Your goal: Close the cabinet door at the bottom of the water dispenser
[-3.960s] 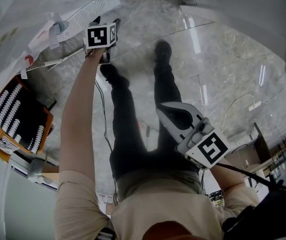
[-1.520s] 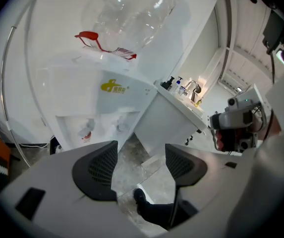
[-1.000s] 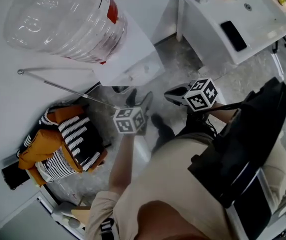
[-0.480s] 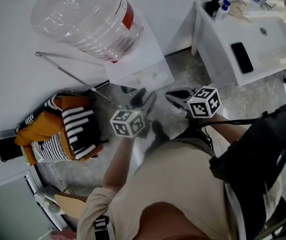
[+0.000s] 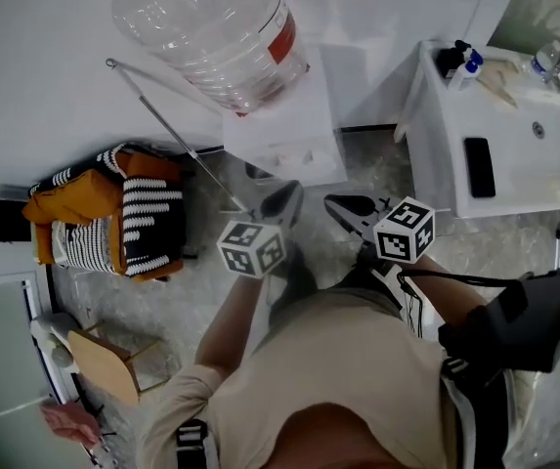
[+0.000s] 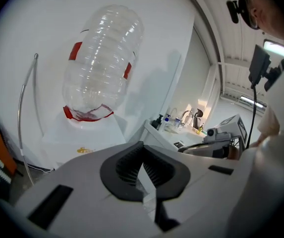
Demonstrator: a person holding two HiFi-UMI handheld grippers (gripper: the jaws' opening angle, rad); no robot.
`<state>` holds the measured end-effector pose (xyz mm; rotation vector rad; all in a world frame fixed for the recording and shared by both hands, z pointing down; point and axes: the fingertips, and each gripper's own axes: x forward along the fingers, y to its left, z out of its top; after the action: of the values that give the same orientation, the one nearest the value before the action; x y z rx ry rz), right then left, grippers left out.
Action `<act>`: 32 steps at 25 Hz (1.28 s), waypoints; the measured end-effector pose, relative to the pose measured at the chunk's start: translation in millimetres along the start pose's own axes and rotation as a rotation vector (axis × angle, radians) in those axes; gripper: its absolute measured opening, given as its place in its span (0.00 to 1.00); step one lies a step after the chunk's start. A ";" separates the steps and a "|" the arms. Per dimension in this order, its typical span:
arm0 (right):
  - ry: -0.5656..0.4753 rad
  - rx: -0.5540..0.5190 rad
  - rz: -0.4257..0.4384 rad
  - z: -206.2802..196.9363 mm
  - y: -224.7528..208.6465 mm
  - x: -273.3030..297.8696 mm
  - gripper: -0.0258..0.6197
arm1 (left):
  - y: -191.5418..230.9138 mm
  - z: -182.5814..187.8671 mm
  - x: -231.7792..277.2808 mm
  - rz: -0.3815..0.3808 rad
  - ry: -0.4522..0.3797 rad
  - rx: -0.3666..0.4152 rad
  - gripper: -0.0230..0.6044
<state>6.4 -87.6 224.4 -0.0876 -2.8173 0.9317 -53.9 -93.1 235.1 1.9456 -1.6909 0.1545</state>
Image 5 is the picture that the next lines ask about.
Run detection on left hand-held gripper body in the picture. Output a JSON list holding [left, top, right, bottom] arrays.
[[216, 216, 288, 280]]

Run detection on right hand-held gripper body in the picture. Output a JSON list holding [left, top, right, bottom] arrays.
[[365, 195, 436, 264]]

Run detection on white water dispenser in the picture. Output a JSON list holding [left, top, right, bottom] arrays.
[[222, 44, 350, 189]]

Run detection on person's left forearm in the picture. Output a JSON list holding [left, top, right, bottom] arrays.
[[194, 274, 264, 380]]

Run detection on person's right forearm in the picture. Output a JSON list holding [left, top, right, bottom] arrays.
[[401, 254, 489, 341]]

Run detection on white vanity cabinet with sink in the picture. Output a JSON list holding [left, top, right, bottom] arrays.
[[393, 39, 560, 222]]

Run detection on clear water jug red label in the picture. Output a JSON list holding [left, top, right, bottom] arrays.
[[111, 0, 310, 116]]

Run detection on dark waste bin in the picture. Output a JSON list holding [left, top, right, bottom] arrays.
[[243, 161, 277, 184]]

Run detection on person's black trousers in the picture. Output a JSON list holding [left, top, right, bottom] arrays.
[[264, 241, 406, 324]]

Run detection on black phone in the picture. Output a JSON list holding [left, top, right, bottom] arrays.
[[463, 137, 497, 199]]

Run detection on black white wavy blanket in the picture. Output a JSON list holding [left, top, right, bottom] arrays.
[[96, 147, 187, 277]]

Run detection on metal pole flat mop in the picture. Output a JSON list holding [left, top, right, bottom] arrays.
[[106, 58, 256, 219]]

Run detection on person's beige shirt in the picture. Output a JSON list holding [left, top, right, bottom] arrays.
[[135, 285, 461, 469]]

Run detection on black metal hip box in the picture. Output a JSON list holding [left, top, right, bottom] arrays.
[[438, 264, 560, 373]]

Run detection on white bottle blue cap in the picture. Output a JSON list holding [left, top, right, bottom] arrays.
[[448, 49, 485, 92]]

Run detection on black pump bottle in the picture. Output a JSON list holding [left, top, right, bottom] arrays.
[[436, 39, 472, 80]]

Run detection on thin striped cushion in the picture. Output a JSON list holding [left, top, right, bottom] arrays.
[[52, 215, 114, 273]]

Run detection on orange sofa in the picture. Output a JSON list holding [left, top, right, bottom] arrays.
[[21, 143, 188, 282]]

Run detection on wooden side table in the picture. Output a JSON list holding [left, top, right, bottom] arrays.
[[66, 320, 163, 407]]

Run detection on person's chin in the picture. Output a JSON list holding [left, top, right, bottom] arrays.
[[269, 402, 398, 469]]

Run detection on grey white floor appliance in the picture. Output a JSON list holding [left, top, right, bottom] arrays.
[[29, 313, 75, 368]]

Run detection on clear small plastic bottle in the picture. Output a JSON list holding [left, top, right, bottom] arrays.
[[531, 40, 560, 75]]

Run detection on pink cloth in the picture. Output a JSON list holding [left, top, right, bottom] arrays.
[[39, 401, 103, 447]]

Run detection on thick black cable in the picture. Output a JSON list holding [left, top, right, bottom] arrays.
[[399, 269, 525, 287]]

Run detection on black harness strap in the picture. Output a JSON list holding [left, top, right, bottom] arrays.
[[441, 356, 472, 381], [175, 418, 212, 469]]

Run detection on black box by wall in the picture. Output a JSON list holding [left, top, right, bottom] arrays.
[[0, 196, 34, 246]]

